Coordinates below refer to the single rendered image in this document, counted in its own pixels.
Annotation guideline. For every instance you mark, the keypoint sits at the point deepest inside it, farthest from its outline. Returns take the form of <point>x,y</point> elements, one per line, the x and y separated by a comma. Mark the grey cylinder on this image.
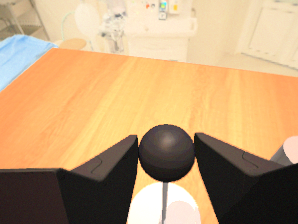
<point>287,154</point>

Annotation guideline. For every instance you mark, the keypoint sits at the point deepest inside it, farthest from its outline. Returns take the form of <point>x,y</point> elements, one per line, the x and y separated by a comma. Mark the glass french press with black knob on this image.
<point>166,154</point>

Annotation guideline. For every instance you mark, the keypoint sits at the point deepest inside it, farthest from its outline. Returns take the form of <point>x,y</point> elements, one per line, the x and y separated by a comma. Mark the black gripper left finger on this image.
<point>97,192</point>

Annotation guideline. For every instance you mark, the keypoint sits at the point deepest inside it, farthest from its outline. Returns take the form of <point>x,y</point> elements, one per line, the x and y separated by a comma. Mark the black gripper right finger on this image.
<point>244,188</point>

